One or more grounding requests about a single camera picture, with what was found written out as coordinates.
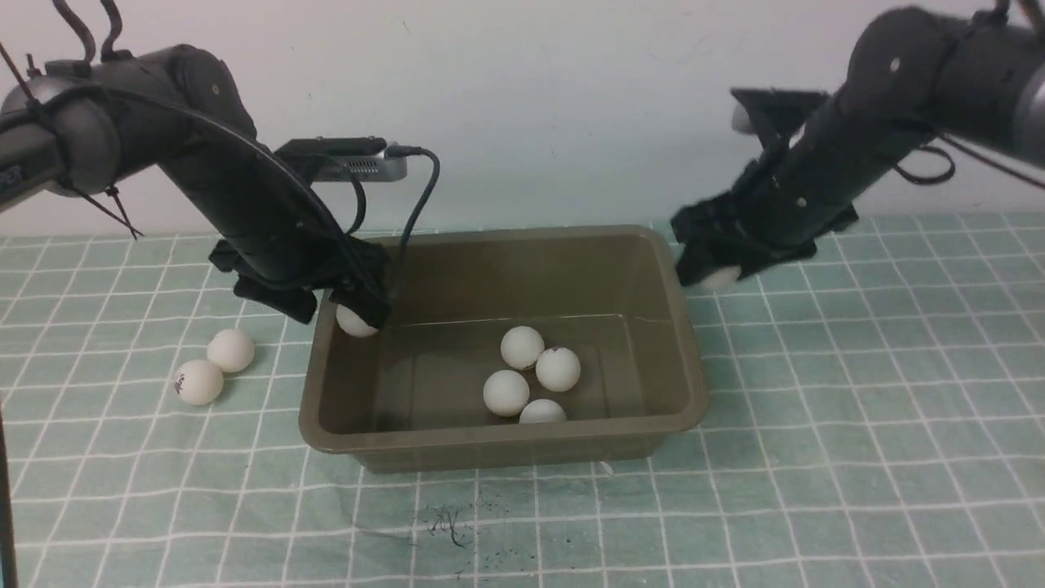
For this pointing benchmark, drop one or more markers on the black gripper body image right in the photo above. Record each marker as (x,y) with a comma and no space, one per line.
(763,216)

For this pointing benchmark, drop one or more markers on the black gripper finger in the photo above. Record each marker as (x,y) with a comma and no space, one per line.
(298,304)
(369,301)
(700,260)
(754,261)

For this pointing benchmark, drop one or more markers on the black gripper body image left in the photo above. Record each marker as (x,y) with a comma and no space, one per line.
(307,261)

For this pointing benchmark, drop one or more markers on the white ping-pong ball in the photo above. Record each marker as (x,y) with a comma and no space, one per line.
(721,278)
(198,382)
(231,350)
(558,369)
(351,324)
(542,411)
(521,347)
(506,393)

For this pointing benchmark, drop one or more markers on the black robot arm image left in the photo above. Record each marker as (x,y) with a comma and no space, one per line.
(79,127)

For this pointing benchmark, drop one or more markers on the green checked tablecloth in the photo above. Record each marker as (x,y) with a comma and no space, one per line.
(876,420)

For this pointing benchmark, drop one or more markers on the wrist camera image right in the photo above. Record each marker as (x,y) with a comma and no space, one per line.
(773,114)

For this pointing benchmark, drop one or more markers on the grey wrist camera image left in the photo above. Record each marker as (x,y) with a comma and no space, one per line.
(343,159)

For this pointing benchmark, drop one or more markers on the black camera cable image left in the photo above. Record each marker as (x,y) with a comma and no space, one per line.
(399,151)

